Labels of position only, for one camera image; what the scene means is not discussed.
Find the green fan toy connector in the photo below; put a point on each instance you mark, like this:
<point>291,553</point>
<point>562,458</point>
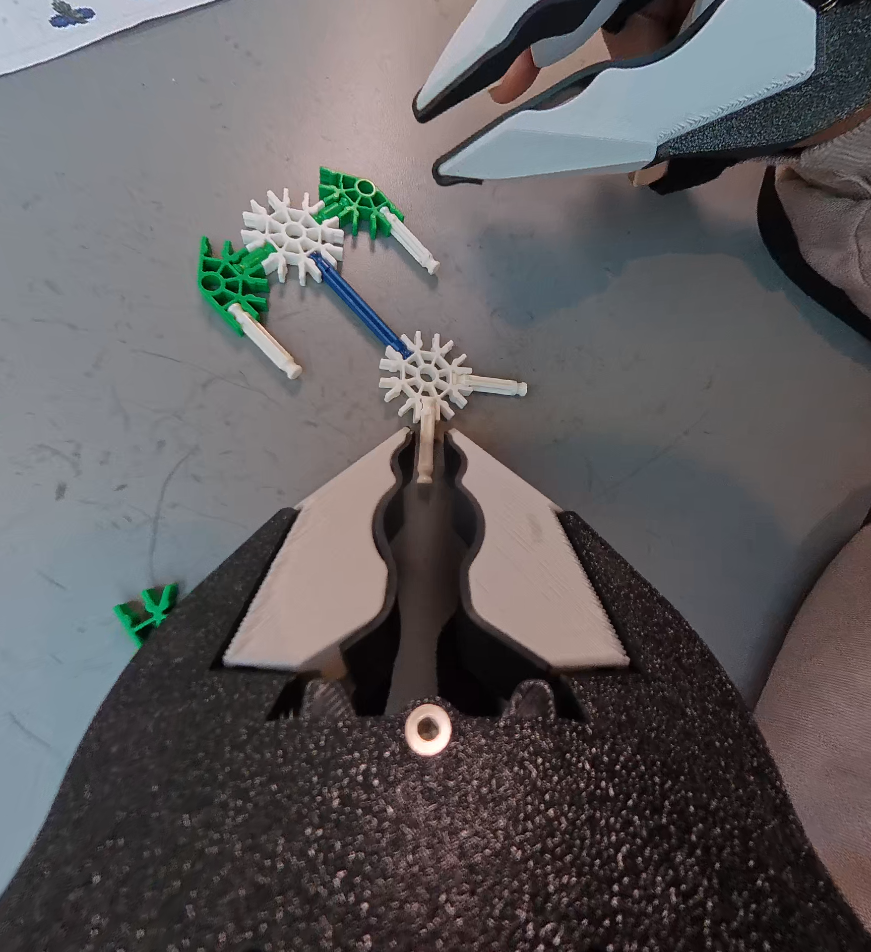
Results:
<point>132,619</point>

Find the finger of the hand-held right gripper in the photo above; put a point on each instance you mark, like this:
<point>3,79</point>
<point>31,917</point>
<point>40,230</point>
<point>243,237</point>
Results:
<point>629,119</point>
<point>473,52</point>

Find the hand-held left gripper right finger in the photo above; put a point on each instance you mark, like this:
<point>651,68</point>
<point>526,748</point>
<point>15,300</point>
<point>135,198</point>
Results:
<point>540,587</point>

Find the grey desk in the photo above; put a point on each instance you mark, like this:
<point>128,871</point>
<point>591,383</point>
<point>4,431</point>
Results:
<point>629,335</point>

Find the short white toy rod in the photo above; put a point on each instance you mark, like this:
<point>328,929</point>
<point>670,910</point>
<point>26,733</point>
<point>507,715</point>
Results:
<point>499,387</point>
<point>426,446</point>

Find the green white toy connector assembly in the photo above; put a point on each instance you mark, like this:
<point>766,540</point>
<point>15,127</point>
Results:
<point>359,303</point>

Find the white snowflake toy connector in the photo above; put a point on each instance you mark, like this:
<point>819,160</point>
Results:
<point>413,377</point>

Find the person's right hand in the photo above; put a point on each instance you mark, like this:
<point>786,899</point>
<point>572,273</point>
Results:
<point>516,78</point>

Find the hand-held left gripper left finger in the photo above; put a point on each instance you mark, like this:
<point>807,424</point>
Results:
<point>309,587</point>

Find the folded paper instruction sheet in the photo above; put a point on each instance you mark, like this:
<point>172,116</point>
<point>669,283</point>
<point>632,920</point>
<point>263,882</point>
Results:
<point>34,30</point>

